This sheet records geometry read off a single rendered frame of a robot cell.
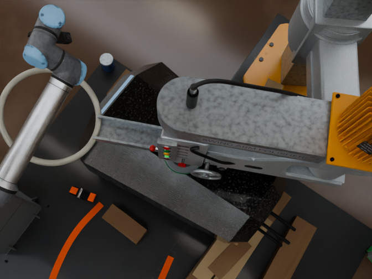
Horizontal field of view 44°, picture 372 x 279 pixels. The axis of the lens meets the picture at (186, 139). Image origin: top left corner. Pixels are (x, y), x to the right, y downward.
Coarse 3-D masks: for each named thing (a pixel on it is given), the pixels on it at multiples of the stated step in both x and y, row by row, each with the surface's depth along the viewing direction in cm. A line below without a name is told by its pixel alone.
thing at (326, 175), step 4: (312, 168) 210; (316, 168) 206; (312, 172) 212; (316, 172) 209; (320, 172) 205; (324, 172) 202; (328, 172) 200; (332, 172) 197; (336, 172) 196; (316, 176) 212; (320, 176) 209; (324, 176) 207; (328, 176) 205; (332, 176) 203; (336, 176) 203
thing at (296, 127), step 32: (160, 96) 173; (224, 96) 174; (256, 96) 175; (288, 96) 175; (192, 128) 171; (224, 128) 171; (256, 128) 172; (288, 128) 172; (320, 128) 172; (320, 160) 176
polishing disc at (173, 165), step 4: (168, 164) 250; (172, 164) 250; (176, 164) 250; (188, 164) 250; (172, 168) 249; (176, 168) 249; (180, 168) 249; (184, 168) 249; (188, 168) 249; (192, 168) 250; (196, 168) 250; (180, 172) 249; (184, 172) 249; (188, 172) 249
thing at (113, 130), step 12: (108, 120) 232; (120, 120) 230; (108, 132) 232; (120, 132) 233; (132, 132) 233; (144, 132) 233; (156, 132) 234; (120, 144) 230; (132, 144) 227; (144, 144) 232; (156, 144) 232
